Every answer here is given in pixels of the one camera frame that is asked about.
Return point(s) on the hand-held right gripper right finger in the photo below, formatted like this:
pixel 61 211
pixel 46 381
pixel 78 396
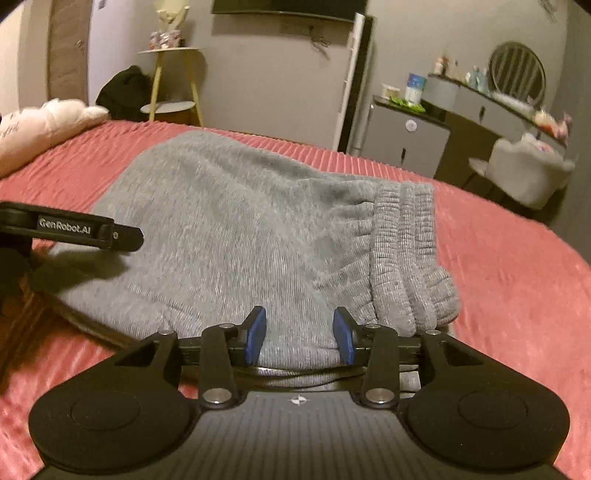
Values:
pixel 344 337

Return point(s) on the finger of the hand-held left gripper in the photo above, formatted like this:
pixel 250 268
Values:
pixel 83 230

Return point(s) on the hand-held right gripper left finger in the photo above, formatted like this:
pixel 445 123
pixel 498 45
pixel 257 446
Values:
pixel 255 332

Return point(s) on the grey pants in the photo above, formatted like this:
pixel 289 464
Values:
pixel 240 230

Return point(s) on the white plush pillow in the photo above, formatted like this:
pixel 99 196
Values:
pixel 41 129

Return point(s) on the black bag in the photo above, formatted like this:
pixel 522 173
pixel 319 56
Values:
pixel 122 94

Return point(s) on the pink ribbed blanket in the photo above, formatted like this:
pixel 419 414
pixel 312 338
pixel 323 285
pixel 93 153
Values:
pixel 498 286

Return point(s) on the yellow side table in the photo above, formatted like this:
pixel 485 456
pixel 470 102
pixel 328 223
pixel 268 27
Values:
pixel 173 83

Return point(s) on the brown wooden door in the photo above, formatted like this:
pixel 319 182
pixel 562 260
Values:
pixel 69 46

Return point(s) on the grey cabinet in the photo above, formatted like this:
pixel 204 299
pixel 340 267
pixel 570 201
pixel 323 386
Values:
pixel 406 138

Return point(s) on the plush figure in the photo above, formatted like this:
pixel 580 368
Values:
pixel 168 25

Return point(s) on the green packet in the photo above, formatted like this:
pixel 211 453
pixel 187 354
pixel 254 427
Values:
pixel 408 104

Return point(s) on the white fluffy chair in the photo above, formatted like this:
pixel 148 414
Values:
pixel 526 170

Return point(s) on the small white cup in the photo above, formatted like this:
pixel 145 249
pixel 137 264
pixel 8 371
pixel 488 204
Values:
pixel 390 90

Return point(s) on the white tower air conditioner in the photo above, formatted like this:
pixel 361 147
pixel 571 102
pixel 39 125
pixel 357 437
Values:
pixel 353 83

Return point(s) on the grey dressing desk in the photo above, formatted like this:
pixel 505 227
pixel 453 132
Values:
pixel 480 120

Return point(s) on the white jar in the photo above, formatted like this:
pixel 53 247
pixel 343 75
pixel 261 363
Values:
pixel 415 88

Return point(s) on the bottles on desk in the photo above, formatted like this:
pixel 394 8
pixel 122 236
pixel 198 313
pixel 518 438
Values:
pixel 475 76

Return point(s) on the small toys on desk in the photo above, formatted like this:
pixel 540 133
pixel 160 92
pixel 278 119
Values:
pixel 554 123

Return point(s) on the round mirror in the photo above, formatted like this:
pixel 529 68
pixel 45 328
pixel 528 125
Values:
pixel 517 69

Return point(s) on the wall television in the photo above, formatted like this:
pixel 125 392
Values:
pixel 286 8

